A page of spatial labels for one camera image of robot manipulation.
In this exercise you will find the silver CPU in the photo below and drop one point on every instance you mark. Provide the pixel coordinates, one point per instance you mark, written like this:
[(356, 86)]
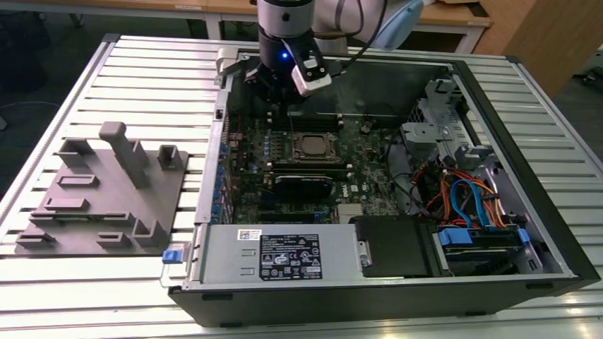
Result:
[(315, 145)]

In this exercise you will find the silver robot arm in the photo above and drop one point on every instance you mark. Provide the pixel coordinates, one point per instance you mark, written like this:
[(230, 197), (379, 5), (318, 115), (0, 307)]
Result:
[(283, 17)]

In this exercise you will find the black RAM slot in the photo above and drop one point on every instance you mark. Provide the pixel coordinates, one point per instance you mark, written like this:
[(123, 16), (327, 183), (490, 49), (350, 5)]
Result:
[(311, 120), (306, 164), (311, 128), (306, 172)]

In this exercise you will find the CPU socket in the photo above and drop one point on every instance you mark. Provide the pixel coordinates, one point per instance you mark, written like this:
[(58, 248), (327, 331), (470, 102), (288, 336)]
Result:
[(292, 159)]

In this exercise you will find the black expansion slot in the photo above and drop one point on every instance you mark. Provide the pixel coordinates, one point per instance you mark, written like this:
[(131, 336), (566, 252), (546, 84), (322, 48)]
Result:
[(287, 218)]

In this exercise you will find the green motherboard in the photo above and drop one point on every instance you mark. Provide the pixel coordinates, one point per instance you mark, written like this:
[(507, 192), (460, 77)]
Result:
[(372, 159)]

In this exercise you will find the black graphics card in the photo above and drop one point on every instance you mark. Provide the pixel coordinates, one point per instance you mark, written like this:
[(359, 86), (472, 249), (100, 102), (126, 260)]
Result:
[(302, 187)]

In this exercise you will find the grey metal drive cage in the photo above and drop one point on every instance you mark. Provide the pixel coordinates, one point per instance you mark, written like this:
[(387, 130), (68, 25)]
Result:
[(422, 141)]

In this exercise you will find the silver chipset heatsink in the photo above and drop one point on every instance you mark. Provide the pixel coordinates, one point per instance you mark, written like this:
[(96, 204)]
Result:
[(351, 209)]

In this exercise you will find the grey parts rack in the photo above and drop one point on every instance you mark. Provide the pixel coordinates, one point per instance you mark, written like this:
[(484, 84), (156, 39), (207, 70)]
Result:
[(112, 197)]

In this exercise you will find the silver power supply unit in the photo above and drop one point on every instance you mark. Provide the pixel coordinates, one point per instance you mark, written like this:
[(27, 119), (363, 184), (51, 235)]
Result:
[(222, 254)]

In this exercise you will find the black plastic shroud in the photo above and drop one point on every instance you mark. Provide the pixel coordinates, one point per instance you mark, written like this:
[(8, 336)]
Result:
[(395, 247)]

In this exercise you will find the blue case latch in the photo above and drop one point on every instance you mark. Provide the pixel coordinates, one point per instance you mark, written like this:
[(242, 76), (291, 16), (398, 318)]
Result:
[(171, 256)]

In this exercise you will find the hard disk in blue carrier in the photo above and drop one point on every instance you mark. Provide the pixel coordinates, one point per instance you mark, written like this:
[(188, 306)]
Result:
[(454, 236)]

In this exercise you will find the wooden cabinet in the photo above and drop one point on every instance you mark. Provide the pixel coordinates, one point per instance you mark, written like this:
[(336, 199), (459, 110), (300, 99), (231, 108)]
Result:
[(555, 35)]

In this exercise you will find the black PC case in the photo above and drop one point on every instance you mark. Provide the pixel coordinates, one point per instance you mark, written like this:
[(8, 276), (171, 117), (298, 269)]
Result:
[(330, 307)]

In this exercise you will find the office chair base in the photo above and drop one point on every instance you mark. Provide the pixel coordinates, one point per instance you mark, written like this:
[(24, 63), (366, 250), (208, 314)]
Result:
[(591, 76)]

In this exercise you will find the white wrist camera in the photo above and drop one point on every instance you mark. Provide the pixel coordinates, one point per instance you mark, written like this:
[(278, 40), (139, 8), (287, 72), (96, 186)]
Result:
[(312, 81)]

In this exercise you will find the grey case bracket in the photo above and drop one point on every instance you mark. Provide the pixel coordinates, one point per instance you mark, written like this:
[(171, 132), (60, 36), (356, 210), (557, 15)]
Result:
[(226, 56)]

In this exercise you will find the wooden desk white frame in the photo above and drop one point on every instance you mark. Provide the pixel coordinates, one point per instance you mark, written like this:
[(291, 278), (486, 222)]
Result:
[(118, 10), (475, 21)]

